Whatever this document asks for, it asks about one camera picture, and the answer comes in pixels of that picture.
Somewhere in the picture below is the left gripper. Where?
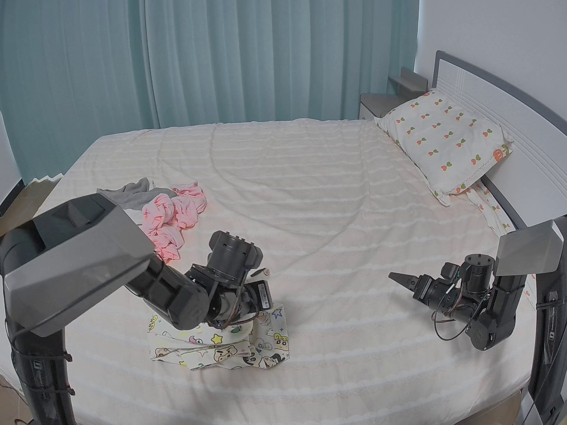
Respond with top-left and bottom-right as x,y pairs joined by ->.
217,279 -> 276,326

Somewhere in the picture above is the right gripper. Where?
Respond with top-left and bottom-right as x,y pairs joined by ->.
388,272 -> 462,312

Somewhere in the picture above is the white printed pyjama top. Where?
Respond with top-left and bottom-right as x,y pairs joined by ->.
147,301 -> 291,372

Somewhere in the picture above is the pink garment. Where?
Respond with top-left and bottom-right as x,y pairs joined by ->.
141,182 -> 208,265

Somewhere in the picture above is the bed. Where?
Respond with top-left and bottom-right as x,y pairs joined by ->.
0,50 -> 567,425

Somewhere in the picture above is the white printed pillow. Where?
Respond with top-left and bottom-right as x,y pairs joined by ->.
376,89 -> 514,207

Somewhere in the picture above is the grey and white garment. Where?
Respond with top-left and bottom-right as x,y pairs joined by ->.
97,177 -> 175,222

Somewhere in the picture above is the grey bedside table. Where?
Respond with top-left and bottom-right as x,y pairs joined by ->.
359,67 -> 428,119

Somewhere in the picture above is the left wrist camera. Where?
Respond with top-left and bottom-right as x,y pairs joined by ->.
241,242 -> 263,278

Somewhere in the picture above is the black cable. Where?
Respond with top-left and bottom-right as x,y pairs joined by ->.
432,301 -> 471,342

